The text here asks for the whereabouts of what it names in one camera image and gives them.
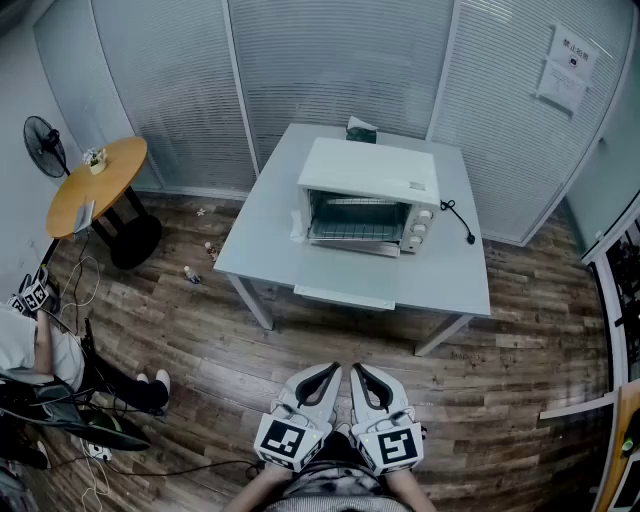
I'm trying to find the wire oven rack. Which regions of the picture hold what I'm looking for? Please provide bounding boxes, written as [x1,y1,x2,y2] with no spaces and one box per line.
[305,219,407,242]

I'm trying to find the white framed monitor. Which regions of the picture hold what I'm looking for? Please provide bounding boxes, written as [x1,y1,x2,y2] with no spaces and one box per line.
[610,457,640,511]

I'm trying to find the person's grey patterned top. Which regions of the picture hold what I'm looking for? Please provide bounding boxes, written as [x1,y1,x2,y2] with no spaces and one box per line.
[264,459,416,512]

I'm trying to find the dark green tissue box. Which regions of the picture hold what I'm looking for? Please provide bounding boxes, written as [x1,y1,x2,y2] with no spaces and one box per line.
[344,115,379,144]

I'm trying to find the light wooden frame stand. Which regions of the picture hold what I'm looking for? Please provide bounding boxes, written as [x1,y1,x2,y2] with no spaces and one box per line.
[539,379,640,512]

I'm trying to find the person's left forearm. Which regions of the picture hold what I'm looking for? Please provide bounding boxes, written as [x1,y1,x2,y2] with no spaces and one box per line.
[233,462,294,512]

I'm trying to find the small white flower pot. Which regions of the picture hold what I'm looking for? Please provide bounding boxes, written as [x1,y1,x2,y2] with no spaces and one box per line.
[82,147,109,176]

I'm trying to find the black floor fan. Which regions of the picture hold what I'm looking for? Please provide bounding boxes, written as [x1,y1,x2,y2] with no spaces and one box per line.
[23,115,71,180]

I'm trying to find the white display shelf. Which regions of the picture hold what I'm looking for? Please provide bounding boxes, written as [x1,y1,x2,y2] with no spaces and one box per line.
[582,192,640,386]

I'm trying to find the white toaster oven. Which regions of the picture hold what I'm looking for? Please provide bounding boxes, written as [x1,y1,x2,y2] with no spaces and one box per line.
[291,137,442,312]

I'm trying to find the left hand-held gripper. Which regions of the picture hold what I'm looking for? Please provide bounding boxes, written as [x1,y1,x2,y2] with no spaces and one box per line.
[253,362,344,474]

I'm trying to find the white loose cable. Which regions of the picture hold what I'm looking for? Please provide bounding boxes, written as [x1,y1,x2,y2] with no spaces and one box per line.
[63,254,102,312]

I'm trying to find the black power cord with plug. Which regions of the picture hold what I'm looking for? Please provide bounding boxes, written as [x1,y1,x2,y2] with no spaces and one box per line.
[439,199,477,246]

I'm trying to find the white printed notice sheet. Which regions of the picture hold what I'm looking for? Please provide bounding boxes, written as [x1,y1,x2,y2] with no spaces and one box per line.
[535,59,589,117]

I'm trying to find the black floor cable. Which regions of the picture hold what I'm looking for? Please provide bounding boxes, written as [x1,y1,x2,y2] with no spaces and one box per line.
[47,457,264,480]

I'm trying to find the white table leg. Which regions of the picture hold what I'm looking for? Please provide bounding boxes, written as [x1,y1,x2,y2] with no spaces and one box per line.
[228,273,275,331]
[413,314,474,357]

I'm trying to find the person's right forearm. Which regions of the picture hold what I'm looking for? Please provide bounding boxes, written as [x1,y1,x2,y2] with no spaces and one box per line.
[384,469,426,512]

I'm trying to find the round wooden table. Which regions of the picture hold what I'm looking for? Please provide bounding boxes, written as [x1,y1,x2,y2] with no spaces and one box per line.
[46,136,164,271]

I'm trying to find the person's black trousers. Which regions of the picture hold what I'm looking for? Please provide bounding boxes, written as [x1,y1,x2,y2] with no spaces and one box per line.
[307,430,364,469]

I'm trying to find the white notice sheet with icon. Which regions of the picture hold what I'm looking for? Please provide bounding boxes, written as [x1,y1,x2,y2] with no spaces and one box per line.
[552,23,599,81]

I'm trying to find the black office chair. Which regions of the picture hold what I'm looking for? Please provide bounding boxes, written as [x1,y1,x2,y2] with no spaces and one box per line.
[0,369,152,469]

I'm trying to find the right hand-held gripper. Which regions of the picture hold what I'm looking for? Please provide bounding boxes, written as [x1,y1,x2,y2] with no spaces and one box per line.
[349,363,425,476]

